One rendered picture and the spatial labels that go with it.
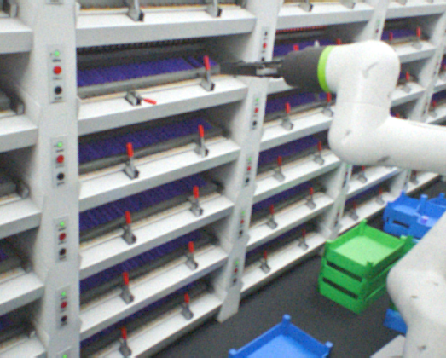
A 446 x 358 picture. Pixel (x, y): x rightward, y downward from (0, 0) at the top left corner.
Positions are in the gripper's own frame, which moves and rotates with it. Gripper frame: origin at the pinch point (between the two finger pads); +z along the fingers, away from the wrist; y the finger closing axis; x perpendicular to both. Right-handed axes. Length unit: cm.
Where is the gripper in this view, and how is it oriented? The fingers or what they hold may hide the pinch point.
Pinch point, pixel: (233, 67)
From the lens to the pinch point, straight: 131.9
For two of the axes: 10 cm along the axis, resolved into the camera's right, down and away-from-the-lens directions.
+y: 6.6, -2.5, 7.0
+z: -7.4, -1.5, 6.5
